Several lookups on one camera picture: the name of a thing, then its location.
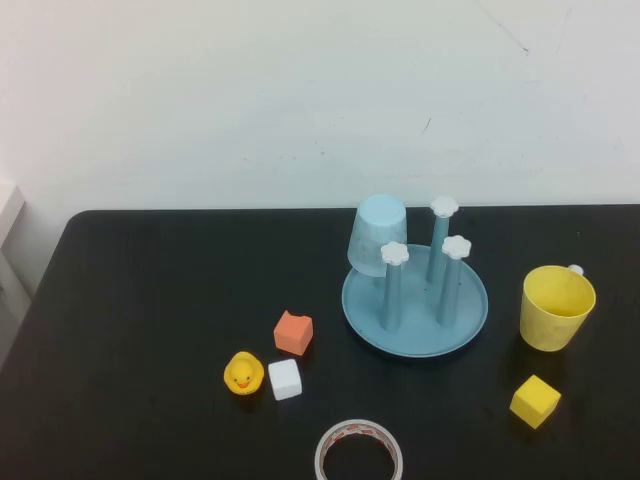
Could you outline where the white foam cube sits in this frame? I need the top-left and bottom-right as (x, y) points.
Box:
(267, 358), (304, 402)

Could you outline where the blue cup stand with posts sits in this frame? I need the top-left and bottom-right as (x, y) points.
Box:
(341, 195), (490, 358)

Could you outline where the yellow plastic cup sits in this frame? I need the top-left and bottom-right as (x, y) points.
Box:
(518, 264), (597, 354)

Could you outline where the orange foam cube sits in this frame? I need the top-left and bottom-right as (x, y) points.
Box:
(273, 309), (315, 357)

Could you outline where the light blue plastic cup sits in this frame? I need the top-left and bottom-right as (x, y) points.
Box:
(346, 193), (407, 279)

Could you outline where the white red tape roll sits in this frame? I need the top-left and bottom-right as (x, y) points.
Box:
(314, 419), (404, 480)

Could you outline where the yellow rubber duck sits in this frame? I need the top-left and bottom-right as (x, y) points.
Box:
(222, 350), (265, 397)

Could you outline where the yellow foam cube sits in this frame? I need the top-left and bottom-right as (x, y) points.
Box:
(509, 374), (562, 430)

